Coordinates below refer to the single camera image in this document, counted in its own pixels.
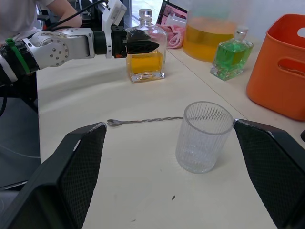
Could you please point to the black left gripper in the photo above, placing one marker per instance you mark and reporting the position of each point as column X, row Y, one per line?
column 118, row 41

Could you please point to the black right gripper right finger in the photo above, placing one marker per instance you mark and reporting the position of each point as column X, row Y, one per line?
column 278, row 171

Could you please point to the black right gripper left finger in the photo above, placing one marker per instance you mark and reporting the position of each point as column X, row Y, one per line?
column 54, row 181

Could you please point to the square bottle yellow liquid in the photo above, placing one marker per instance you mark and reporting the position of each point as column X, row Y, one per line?
column 146, row 64

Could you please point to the clear glass bottle stopper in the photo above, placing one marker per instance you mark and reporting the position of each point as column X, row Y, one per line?
column 145, row 14

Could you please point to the long twisted metal spoon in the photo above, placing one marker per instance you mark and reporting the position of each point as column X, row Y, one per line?
column 143, row 121

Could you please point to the dark green colouring bottle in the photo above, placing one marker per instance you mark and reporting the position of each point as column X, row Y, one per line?
column 303, row 136

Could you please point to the large pitcher orange liquid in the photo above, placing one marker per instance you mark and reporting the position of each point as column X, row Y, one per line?
column 207, row 40

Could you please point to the ribbed clear drinking glass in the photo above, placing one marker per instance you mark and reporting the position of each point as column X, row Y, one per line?
column 202, row 148

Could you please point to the square bottle green liquid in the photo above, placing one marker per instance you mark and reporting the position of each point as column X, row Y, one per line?
column 231, row 59

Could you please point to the pink cloth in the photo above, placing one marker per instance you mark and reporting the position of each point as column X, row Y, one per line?
column 174, row 35

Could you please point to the tablet with lit screen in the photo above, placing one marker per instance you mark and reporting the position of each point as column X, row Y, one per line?
column 172, row 12

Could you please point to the orange plastic basket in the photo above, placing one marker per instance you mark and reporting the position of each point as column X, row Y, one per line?
column 274, row 78

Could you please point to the person in white shirt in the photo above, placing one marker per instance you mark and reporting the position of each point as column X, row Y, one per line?
column 16, row 16

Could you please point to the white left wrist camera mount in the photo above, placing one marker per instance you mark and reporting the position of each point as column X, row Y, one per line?
column 114, row 12

